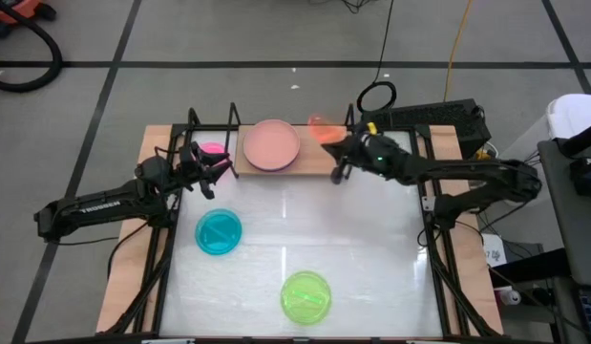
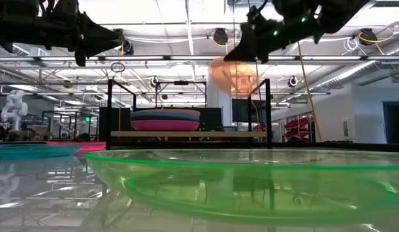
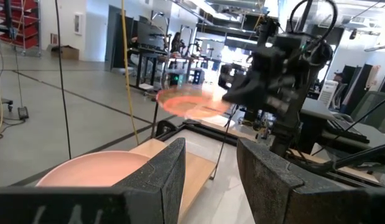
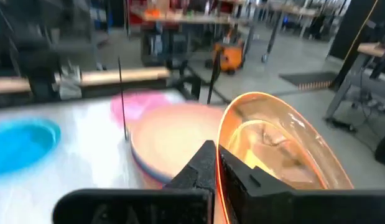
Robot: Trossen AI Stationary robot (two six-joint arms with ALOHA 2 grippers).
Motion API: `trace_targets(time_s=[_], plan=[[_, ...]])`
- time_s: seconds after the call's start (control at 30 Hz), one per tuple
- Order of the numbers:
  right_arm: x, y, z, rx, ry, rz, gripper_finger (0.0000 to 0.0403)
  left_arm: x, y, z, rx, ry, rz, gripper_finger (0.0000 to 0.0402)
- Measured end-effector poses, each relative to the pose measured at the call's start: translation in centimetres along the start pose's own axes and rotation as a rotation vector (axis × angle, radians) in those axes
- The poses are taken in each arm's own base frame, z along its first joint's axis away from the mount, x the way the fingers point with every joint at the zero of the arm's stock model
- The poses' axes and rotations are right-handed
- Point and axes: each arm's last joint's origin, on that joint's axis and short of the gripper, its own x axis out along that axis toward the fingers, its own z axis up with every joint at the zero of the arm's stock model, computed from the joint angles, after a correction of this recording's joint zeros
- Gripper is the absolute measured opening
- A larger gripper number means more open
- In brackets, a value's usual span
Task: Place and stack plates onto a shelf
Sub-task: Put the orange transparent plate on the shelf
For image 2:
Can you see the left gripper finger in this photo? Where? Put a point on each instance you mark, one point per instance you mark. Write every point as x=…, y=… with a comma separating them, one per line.
x=102, y=43
x=99, y=29

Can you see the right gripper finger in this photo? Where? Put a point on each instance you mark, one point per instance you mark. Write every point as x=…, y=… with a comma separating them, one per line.
x=249, y=43
x=247, y=55

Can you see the clear orange plate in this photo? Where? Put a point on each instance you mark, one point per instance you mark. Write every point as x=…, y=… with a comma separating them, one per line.
x=233, y=79

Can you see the pale pink plate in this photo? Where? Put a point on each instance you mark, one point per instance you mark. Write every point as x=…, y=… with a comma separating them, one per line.
x=165, y=110

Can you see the clear neon pink plate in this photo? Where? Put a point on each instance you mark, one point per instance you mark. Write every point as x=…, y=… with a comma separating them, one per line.
x=89, y=145

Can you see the clear green plate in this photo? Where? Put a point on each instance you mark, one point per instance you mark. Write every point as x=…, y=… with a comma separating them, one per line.
x=250, y=187

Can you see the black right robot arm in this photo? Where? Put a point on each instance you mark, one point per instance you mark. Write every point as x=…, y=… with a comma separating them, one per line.
x=341, y=13

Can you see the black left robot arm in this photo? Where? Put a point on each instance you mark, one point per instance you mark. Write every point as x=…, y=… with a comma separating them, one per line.
x=15, y=25

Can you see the long ceiling light strip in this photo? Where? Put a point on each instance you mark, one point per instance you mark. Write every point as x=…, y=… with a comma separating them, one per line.
x=199, y=58

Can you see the black monitor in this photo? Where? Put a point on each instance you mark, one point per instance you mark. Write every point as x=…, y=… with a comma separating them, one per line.
x=240, y=111

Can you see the tall black cabinet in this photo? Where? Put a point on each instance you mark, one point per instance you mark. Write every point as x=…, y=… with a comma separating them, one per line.
x=122, y=124

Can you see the red storage bins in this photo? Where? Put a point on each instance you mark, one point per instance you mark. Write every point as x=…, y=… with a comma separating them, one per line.
x=297, y=124

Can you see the white robot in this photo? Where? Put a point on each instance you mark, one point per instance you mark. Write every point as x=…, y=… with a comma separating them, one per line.
x=13, y=109

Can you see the clear teal plate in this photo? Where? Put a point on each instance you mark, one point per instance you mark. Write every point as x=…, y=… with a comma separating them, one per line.
x=31, y=151

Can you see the dark teal door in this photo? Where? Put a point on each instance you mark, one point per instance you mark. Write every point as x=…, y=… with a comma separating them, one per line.
x=395, y=122

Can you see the white ribbed air duct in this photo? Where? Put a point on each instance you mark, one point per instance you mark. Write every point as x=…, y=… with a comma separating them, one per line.
x=38, y=51

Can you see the black overhead frame rig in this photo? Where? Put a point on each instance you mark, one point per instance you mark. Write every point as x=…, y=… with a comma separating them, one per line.
x=181, y=82

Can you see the silver round air duct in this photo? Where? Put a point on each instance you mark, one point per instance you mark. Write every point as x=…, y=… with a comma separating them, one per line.
x=357, y=71

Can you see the black table edge frame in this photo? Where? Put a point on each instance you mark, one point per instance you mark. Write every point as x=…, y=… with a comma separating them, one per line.
x=347, y=147

